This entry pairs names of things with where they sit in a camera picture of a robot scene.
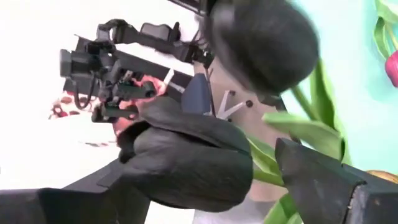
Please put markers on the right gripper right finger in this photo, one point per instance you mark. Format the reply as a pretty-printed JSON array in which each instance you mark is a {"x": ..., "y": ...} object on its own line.
[{"x": 326, "y": 193}]

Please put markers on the black tulip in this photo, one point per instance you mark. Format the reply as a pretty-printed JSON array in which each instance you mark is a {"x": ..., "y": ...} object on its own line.
[
  {"x": 264, "y": 46},
  {"x": 186, "y": 168}
]

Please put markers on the bright red tulip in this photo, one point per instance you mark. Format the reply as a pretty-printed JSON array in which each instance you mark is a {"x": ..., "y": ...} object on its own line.
[{"x": 393, "y": 70}]

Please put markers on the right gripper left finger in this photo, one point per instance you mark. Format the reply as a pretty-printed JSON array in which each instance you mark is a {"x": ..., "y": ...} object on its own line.
[{"x": 62, "y": 208}]

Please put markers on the blue office chair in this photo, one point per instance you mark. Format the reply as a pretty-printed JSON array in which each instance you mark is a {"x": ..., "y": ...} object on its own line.
[{"x": 196, "y": 93}]

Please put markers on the black station frame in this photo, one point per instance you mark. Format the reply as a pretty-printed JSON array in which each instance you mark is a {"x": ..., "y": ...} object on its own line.
[{"x": 149, "y": 67}]

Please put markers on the pink floral fabric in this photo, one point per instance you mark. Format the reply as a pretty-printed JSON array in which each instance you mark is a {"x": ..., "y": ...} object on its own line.
[{"x": 66, "y": 101}]

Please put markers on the person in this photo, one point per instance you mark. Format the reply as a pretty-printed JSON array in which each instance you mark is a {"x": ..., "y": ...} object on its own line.
[{"x": 155, "y": 85}]

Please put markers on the turquoise table mat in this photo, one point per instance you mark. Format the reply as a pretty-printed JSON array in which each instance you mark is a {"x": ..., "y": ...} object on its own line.
[{"x": 351, "y": 62}]

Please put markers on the black background robot arm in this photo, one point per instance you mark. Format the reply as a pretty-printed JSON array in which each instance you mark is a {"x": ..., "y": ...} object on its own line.
[{"x": 77, "y": 63}]

